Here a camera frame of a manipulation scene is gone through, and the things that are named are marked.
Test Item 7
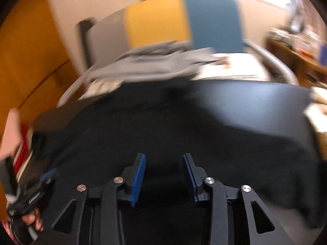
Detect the orange wooden cabinet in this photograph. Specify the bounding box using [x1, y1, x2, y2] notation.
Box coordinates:
[0, 0, 80, 136]

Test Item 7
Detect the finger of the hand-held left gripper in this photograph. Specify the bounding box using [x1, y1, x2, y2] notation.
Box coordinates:
[39, 168, 59, 185]

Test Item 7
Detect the pale cloth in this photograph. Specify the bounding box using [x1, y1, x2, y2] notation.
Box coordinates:
[0, 108, 22, 160]

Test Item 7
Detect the person's floral clothing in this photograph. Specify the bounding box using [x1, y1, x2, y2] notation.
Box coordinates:
[1, 218, 21, 245]

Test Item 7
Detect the grey yellow blue cushion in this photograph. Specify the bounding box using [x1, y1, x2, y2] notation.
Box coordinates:
[87, 0, 247, 65]

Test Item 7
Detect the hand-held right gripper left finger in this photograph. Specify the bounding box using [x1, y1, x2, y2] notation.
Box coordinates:
[51, 153, 147, 245]

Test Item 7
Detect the grey clothes pile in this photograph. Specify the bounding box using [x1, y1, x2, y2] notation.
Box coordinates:
[82, 40, 216, 94]

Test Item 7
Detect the wooden desk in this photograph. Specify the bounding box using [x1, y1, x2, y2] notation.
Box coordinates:
[266, 37, 327, 88]

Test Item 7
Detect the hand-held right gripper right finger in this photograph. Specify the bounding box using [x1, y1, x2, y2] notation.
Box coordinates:
[183, 154, 294, 245]

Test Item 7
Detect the black garment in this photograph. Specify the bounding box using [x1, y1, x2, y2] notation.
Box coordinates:
[33, 78, 322, 229]

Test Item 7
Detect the white bed sheet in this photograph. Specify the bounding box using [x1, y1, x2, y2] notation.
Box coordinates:
[197, 53, 271, 81]

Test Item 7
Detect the white cloth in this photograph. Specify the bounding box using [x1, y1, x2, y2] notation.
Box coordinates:
[303, 87, 327, 133]

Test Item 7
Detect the red cloth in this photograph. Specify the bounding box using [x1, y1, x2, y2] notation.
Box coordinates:
[13, 124, 35, 174]

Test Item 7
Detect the desk clutter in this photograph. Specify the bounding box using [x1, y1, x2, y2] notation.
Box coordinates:
[269, 13, 327, 59]

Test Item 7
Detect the person's left hand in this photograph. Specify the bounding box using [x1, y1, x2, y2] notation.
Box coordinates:
[21, 207, 44, 236]

